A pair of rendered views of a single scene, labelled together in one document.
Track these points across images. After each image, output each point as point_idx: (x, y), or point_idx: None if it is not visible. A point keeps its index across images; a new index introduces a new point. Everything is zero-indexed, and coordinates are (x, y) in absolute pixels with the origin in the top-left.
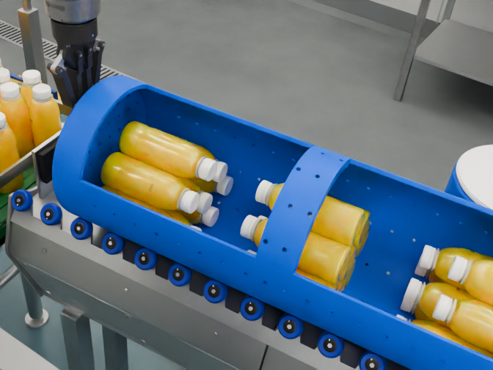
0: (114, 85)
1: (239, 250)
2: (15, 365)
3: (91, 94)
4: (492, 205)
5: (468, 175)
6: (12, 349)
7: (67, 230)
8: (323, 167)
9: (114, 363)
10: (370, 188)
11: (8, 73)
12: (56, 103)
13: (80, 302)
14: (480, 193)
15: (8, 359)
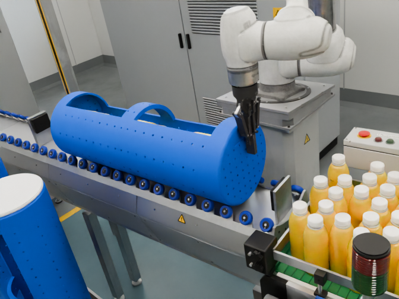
0: (228, 123)
1: (180, 119)
2: (260, 104)
3: None
4: (37, 180)
5: (30, 194)
6: (262, 105)
7: (268, 191)
8: (138, 105)
9: None
10: (108, 146)
11: (335, 216)
12: (290, 216)
13: None
14: (36, 185)
15: (263, 104)
